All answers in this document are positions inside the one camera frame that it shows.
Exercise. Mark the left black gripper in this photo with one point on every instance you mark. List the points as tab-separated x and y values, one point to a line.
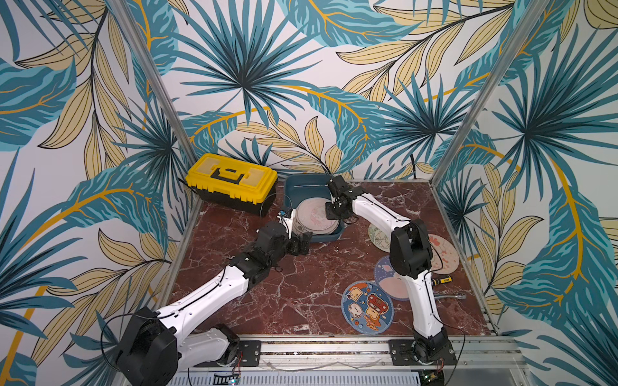
296	248

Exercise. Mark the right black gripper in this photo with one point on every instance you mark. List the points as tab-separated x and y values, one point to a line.
335	207

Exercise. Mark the pink kitty round coaster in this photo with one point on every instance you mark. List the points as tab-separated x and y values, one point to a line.
310	217

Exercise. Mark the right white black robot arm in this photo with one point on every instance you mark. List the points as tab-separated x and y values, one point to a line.
410	254

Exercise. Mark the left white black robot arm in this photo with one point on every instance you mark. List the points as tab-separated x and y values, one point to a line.
154	346

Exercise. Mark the teal plastic storage tray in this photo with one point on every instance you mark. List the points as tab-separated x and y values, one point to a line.
298	188

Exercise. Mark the green sketch round coaster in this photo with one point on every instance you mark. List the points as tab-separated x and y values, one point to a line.
379	239

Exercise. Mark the yellow black toolbox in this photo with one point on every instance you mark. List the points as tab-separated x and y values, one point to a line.
240	185

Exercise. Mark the purple bunny round coaster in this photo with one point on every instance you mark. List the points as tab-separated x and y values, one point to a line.
389	280

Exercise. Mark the blue cartoon toast coaster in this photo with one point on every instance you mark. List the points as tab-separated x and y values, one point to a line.
367	308

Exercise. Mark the yellow black screwdriver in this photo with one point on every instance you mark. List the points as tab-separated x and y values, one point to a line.
440	281

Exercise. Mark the pink bow bear coaster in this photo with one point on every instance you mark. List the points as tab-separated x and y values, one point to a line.
445	258

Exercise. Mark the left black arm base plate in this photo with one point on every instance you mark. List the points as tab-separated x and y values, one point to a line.
245	353

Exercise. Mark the right aluminium corner post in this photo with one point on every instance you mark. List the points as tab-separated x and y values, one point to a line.
520	33

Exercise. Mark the aluminium corner post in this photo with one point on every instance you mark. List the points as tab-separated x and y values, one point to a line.
139	47
520	33

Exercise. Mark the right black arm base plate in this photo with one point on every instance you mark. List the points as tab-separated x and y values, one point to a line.
412	352

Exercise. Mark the aluminium front frame rail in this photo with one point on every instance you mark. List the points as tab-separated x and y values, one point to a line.
492	360

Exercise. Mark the left aluminium corner post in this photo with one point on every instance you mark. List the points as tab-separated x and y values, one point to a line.
139	47

